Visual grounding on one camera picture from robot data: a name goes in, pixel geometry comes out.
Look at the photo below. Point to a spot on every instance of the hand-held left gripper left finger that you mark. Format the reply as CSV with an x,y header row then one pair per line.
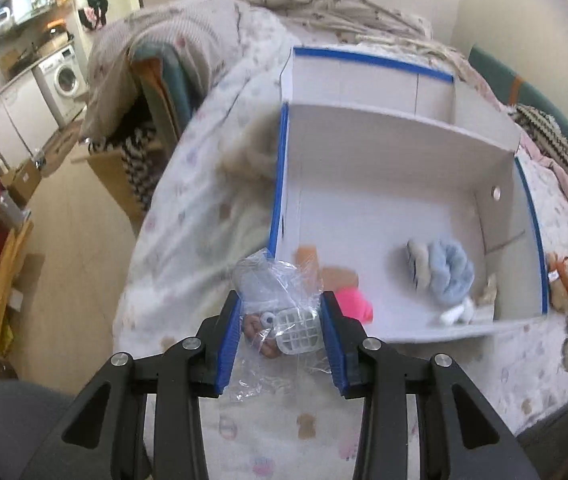
x,y
228,345

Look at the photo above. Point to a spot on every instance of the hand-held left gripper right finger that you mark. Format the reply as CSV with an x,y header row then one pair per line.
x,y
335,345

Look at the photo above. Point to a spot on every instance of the pink squishy toy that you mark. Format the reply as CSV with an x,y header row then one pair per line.
x,y
356,305

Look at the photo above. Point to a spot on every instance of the clear plastic bag with toy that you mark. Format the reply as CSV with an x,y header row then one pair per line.
x,y
289,330

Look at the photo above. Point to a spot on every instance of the tan squishy toy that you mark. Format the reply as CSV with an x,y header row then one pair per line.
x,y
339,277

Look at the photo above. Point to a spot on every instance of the small white plush toy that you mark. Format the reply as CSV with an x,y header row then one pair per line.
x,y
454,314

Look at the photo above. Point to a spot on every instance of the blue and grey plush toy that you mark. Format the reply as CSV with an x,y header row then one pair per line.
x,y
444,270

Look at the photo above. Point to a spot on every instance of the blue cardboard box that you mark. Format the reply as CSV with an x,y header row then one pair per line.
x,y
379,195

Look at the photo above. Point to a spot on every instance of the pink blanket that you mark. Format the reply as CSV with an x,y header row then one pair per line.
x,y
539,160

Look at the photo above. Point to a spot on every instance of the white fluffy plush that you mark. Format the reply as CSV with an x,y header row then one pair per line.
x,y
254,155

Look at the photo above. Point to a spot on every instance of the black and white striped cloth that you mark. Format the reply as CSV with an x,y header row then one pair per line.
x,y
138,170

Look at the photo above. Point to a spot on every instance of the striped knit blanket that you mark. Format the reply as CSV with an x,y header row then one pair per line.
x,y
549,130

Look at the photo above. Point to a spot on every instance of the wooden side table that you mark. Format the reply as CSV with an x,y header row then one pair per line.
x,y
108,175

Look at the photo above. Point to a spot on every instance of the person's left trouser leg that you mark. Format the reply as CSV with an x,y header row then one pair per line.
x,y
18,430

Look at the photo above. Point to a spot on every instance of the brown floor rug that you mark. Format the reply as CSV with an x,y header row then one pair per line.
x,y
58,150

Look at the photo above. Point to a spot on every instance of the teal footboard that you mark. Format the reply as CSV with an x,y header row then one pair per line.
x,y
173,75

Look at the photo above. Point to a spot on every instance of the teal headboard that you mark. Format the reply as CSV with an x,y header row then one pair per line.
x,y
489,70

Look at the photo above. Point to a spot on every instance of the white washing machine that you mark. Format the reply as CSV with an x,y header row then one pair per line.
x,y
66,80

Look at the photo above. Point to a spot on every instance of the white kitchen cabinet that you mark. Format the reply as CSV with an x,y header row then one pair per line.
x,y
18,115

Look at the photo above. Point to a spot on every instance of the beige waffle blanket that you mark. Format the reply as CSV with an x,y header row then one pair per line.
x,y
123,45

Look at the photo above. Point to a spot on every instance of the hanging clothes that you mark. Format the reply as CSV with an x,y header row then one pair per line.
x,y
93,10

